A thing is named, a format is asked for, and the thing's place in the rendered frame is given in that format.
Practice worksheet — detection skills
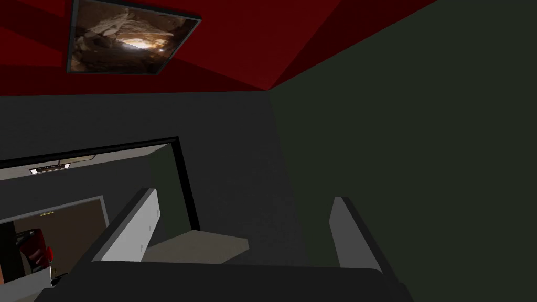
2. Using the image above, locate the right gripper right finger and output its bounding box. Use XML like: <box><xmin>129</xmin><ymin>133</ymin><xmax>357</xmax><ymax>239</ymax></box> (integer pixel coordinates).
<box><xmin>328</xmin><ymin>196</ymin><xmax>398</xmax><ymax>278</ymax></box>

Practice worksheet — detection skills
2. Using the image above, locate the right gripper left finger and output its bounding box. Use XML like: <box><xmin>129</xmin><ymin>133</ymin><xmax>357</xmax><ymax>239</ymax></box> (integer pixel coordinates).
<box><xmin>85</xmin><ymin>188</ymin><xmax>160</xmax><ymax>264</ymax></box>

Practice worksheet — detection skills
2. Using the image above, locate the brown door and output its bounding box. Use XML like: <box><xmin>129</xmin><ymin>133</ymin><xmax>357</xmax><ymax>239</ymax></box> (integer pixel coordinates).
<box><xmin>12</xmin><ymin>195</ymin><xmax>111</xmax><ymax>273</ymax></box>

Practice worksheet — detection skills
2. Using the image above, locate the red chair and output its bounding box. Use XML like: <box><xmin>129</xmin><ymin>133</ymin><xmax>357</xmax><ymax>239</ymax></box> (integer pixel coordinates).
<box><xmin>17</xmin><ymin>228</ymin><xmax>55</xmax><ymax>275</ymax></box>

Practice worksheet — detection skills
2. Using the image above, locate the framed brown picture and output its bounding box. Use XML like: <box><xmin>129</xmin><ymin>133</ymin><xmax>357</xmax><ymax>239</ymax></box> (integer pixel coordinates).
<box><xmin>66</xmin><ymin>0</ymin><xmax>203</xmax><ymax>76</ymax></box>

